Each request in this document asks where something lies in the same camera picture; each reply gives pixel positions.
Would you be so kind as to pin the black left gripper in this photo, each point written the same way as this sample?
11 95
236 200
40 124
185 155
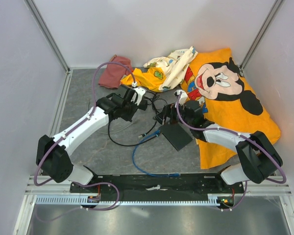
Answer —
129 117

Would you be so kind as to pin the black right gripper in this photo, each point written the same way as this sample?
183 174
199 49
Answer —
168 110

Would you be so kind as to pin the black network switch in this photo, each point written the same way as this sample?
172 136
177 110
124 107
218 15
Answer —
176 135

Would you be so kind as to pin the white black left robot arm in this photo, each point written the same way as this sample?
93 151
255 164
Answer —
53 153

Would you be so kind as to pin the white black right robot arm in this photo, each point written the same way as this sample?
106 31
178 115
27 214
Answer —
258 158

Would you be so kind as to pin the black power adapter brick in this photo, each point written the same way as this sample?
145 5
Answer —
143 105

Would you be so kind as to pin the maroon red cloth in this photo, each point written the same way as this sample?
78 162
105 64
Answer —
112 75

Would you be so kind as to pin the yellow dinosaur garment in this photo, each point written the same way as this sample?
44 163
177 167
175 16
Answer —
152 79

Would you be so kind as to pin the cream dinosaur print cloth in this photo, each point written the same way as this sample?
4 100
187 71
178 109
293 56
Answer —
174 66

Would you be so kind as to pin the orange Mickey Mouse pillow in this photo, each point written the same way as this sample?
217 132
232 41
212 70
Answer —
215 82

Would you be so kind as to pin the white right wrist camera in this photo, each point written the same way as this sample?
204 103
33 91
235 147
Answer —
181 95

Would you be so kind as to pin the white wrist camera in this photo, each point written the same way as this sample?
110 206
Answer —
139 92
181 95

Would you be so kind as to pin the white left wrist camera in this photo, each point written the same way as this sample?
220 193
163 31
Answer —
139 92

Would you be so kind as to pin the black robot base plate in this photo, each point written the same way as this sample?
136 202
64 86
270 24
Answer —
188 184

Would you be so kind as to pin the grey slotted cable duct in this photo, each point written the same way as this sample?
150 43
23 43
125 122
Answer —
138 200

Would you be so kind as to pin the aluminium frame rail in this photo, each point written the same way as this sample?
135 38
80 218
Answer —
268 189

